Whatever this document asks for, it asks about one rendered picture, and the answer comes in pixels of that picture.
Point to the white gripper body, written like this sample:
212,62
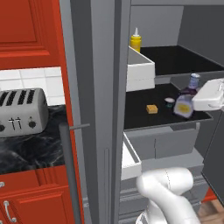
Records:
208,94

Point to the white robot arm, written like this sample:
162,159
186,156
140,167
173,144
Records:
167,189

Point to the purple condiment bottle yellow label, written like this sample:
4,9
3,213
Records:
183,106

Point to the black fridge shelf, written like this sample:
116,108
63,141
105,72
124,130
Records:
140,113
180,59

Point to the grey fridge crisper drawer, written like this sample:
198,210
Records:
141,144
175,143

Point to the white fridge door bin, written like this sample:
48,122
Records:
140,73
129,163

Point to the grey fridge body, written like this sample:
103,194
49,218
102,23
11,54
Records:
163,26

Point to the yellow mustard bottle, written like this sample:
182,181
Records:
135,43

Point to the grey fridge door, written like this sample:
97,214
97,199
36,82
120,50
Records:
99,87

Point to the small white teal cup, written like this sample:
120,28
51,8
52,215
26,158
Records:
169,102

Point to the orange-yellow food cube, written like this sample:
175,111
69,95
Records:
152,109

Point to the red base cupboard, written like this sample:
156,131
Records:
210,194

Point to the silver four-slot toaster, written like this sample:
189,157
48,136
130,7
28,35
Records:
22,112

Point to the red drawer front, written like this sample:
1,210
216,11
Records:
32,179

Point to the red base cupboard door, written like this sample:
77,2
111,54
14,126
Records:
43,207

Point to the silver drawer knob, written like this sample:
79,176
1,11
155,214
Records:
1,184

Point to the red wall cupboard door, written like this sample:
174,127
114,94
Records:
26,29

